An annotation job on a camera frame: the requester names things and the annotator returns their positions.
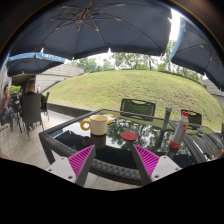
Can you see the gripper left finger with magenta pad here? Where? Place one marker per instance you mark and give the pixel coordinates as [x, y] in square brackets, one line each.
[76, 167]

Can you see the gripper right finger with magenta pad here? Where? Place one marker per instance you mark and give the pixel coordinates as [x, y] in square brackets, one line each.
[151, 166]

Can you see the red round lid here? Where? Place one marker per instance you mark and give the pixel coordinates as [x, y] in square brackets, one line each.
[129, 136]

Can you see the dark wicker glass-top table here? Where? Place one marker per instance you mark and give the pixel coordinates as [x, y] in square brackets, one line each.
[114, 159]

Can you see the clear bottle with red cap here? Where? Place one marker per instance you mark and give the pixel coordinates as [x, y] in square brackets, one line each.
[178, 135]

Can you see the umbrella pole in table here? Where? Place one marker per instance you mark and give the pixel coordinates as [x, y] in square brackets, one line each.
[166, 118]

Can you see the dark wicker chair middle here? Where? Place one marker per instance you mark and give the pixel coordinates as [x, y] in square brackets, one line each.
[137, 108]

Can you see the dark wicker chair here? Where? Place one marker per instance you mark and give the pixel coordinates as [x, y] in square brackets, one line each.
[194, 117]
[137, 108]

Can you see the dark wicker chair right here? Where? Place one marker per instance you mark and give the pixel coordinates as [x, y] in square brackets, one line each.
[194, 117]

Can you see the dark chair behind person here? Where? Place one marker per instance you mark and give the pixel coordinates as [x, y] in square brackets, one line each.
[31, 110]

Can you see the seated person at left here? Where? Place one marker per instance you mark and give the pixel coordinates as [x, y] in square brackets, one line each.
[6, 112]

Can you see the seated person in black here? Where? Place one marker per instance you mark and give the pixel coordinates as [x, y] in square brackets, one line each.
[30, 89]

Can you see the navy umbrella with blue trim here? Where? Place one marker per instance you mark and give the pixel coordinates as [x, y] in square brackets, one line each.
[32, 63]

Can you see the navy umbrella at right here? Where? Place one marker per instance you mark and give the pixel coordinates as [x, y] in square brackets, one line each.
[194, 51]

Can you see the large navy patio umbrella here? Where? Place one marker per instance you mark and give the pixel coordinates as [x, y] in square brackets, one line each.
[81, 28]

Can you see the cream mug with yellow handle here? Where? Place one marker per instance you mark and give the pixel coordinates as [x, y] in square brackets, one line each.
[96, 124]

